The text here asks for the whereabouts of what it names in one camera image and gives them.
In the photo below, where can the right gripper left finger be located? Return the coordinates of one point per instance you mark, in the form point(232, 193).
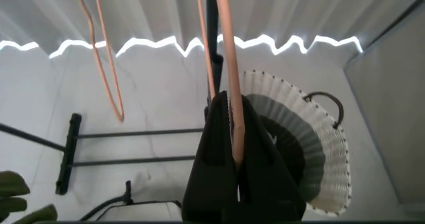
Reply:
point(209, 184)

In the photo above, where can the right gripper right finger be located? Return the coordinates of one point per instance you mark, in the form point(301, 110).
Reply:
point(269, 184)

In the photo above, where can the pink clothes hanger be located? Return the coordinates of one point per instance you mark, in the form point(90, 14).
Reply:
point(120, 118)
point(230, 67)

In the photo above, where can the green printed shirt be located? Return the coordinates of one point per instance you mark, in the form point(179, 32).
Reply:
point(13, 184)

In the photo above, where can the white laundry basket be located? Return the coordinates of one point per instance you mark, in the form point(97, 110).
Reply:
point(332, 157)

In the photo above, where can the black clothes rack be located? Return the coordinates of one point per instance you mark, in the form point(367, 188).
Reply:
point(68, 157)

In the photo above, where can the white curtain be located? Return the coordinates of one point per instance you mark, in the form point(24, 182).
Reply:
point(299, 11)

